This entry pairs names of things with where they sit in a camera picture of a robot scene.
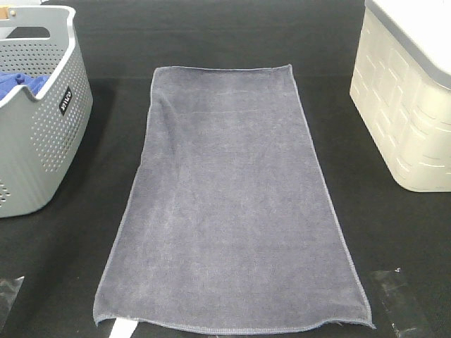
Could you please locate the middle clear tape strip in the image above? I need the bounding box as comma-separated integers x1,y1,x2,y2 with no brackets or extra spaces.
109,318,139,338

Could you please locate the white storage bin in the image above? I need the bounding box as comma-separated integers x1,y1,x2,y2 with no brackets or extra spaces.
350,1,450,192

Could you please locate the left clear tape strip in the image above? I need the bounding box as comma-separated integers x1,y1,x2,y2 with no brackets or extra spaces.
0,276,25,321

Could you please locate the clear tape strip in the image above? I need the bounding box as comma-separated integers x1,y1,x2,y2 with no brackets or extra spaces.
109,318,139,338
370,268,435,337
0,276,25,321

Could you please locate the grey microfibre towel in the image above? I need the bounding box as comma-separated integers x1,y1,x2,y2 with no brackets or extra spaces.
93,65,373,335

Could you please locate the blue towel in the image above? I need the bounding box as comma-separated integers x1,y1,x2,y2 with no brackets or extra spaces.
0,72,49,99

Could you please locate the right clear tape strip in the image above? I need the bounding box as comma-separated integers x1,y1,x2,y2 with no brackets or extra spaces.
370,268,435,337

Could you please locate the grey perforated laundry basket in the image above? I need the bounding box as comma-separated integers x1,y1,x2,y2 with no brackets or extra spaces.
1,4,93,218

